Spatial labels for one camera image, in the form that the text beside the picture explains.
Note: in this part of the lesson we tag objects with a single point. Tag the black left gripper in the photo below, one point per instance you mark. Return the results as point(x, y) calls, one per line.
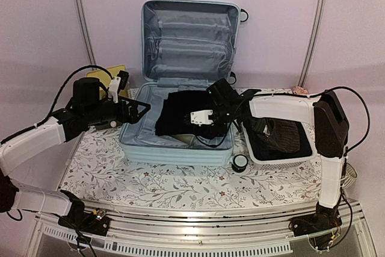
point(133, 117)

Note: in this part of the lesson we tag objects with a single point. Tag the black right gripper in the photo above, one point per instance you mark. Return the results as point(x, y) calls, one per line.
point(222, 129)

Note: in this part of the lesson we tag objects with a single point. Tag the yellow white drawer organizer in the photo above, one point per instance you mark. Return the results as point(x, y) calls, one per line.
point(103, 77)

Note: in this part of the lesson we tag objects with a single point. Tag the gold cap glass bottle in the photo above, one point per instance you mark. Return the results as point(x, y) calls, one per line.
point(188, 139)

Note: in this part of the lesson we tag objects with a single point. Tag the black trousers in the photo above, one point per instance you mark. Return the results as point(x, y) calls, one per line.
point(175, 115)

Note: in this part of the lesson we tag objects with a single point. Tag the dark navy garment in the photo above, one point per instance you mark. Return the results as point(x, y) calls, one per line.
point(262, 153)

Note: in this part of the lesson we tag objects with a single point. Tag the white plastic mesh basket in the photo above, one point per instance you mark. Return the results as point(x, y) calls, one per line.
point(282, 163)

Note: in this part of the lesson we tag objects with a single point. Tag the black striped garment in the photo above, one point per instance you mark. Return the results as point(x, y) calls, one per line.
point(277, 134)

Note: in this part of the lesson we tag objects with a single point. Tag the light blue hard-shell suitcase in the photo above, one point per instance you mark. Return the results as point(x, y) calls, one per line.
point(186, 45)

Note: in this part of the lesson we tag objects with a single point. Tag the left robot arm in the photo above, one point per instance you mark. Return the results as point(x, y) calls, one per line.
point(85, 109)

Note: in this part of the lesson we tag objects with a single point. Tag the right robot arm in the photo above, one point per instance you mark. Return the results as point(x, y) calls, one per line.
point(323, 111)

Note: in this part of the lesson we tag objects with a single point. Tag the floral white tablecloth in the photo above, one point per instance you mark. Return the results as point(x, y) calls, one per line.
point(100, 172)

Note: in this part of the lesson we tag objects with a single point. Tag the patterned small bowl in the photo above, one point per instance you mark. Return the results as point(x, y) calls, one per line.
point(299, 90)

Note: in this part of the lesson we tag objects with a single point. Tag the striped woven cup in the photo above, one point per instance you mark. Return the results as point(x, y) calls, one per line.
point(350, 177)

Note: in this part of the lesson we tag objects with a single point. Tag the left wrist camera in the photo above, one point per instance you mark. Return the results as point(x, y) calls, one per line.
point(117, 84)

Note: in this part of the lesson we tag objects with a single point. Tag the aluminium front rail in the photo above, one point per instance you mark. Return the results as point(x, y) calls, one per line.
point(170, 232)

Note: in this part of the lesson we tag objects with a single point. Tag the right wall aluminium post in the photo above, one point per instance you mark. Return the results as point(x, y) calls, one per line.
point(320, 5)

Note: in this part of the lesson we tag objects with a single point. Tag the wall aluminium post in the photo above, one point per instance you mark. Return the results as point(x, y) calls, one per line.
point(320, 5)
point(80, 12)

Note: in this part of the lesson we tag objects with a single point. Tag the left wall aluminium post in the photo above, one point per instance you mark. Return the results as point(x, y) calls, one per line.
point(80, 12)

